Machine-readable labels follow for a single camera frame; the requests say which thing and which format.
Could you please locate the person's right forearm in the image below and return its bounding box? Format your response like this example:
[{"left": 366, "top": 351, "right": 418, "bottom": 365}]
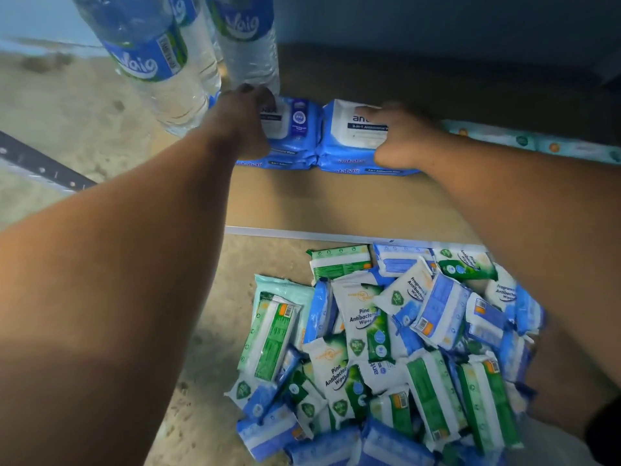
[{"left": 422, "top": 128, "right": 621, "bottom": 439}]

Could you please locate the clear water bottle blue label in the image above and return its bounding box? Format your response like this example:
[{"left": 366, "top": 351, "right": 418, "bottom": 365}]
[
  {"left": 167, "top": 0, "right": 222, "bottom": 98},
  {"left": 205, "top": 0, "right": 281, "bottom": 96}
]

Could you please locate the person's left hand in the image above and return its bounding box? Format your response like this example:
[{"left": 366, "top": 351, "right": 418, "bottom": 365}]
[{"left": 204, "top": 84, "right": 277, "bottom": 161}]

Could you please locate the person's left forearm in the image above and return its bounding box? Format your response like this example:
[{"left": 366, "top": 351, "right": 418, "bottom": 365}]
[{"left": 0, "top": 123, "right": 243, "bottom": 466}]

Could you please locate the blue wipes pack white label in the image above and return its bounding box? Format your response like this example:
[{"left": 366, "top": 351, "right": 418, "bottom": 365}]
[{"left": 321, "top": 99, "right": 390, "bottom": 161}]

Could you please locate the teal patterned wipes pack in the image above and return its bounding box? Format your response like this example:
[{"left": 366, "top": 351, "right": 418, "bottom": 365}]
[
  {"left": 533, "top": 132, "right": 621, "bottom": 165},
  {"left": 441, "top": 119, "right": 537, "bottom": 152}
]

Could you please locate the blue wipes pack purple sticker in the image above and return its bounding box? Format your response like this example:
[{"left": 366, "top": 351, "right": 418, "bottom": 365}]
[{"left": 260, "top": 96, "right": 323, "bottom": 155}]

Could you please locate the pile of assorted wipes packets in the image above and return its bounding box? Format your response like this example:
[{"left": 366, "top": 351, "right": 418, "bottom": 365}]
[{"left": 224, "top": 242, "right": 547, "bottom": 466}]

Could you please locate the person's right hand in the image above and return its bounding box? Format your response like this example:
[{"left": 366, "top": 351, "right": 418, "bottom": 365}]
[{"left": 356, "top": 104, "right": 445, "bottom": 171}]

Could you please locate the dark metal shelf rail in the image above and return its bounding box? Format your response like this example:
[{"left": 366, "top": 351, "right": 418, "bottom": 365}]
[{"left": 0, "top": 130, "right": 98, "bottom": 193}]

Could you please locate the white shelf edge strip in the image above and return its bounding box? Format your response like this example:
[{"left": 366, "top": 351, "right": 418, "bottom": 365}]
[{"left": 225, "top": 226, "right": 487, "bottom": 249}]

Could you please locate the flat blue wipes pack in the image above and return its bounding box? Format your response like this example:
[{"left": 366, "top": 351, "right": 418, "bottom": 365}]
[
  {"left": 236, "top": 150, "right": 319, "bottom": 171},
  {"left": 317, "top": 154, "right": 421, "bottom": 177}
]

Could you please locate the large clear water bottle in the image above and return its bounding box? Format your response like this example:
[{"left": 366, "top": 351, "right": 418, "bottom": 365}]
[{"left": 69, "top": 0, "right": 210, "bottom": 138}]

